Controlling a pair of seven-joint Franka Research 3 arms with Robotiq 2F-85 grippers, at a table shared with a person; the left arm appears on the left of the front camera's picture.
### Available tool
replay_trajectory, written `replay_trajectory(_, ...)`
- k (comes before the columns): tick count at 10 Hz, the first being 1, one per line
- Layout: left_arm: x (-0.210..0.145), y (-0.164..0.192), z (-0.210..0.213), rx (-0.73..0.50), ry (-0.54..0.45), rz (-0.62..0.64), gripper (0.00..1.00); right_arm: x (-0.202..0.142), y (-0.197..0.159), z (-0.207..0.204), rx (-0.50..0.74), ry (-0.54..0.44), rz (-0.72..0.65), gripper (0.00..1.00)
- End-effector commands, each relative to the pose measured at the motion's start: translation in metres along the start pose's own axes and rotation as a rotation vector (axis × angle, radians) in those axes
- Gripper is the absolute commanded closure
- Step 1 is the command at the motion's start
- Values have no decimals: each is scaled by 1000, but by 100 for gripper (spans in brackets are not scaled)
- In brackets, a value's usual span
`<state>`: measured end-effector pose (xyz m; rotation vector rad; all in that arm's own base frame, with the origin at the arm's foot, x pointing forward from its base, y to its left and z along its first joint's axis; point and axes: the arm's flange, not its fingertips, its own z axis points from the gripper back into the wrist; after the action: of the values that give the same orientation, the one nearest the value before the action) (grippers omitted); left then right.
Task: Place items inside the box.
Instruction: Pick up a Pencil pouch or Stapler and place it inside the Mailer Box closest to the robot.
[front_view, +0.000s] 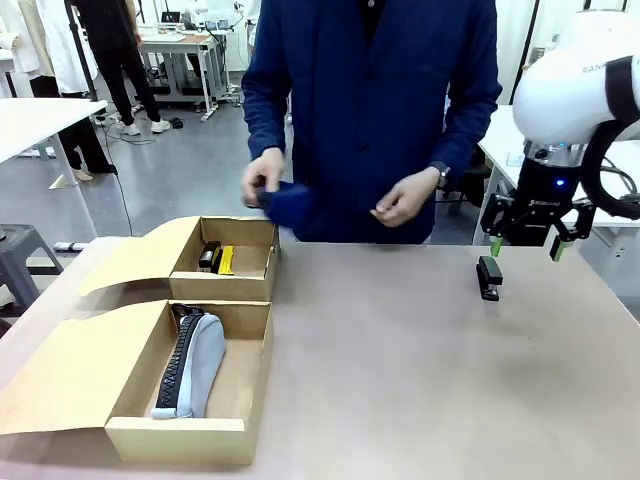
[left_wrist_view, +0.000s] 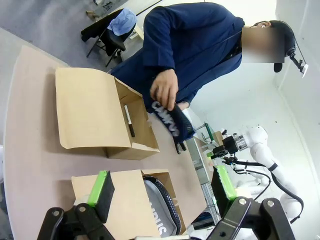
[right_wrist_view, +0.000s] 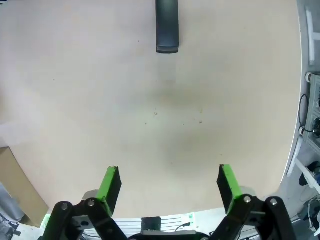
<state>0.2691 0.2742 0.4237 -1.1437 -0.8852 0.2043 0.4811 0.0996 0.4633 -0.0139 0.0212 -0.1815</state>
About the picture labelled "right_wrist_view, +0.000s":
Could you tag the green padded right gripper right finger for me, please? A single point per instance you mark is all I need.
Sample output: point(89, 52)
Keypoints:
point(231, 188)

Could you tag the white vertical frame bar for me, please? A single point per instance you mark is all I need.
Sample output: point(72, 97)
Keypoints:
point(311, 35)

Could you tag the grey control box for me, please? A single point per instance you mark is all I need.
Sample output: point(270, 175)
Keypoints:
point(315, 105)

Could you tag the brown cardboard box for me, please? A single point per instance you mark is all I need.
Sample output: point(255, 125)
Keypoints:
point(15, 185)

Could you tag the aluminium table rail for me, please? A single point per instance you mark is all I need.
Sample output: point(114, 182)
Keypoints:
point(172, 221)

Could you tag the white slanted frame bar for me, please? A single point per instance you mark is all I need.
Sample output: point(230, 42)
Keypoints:
point(303, 162)

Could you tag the grey fabric bundle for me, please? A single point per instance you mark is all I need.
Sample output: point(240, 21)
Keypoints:
point(8, 203)

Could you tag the green padded right gripper left finger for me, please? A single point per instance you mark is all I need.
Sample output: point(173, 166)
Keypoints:
point(110, 188)

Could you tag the black mounting block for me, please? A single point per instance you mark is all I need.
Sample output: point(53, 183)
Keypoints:
point(150, 223)

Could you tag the black stapler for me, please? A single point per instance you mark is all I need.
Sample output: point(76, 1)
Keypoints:
point(167, 25)

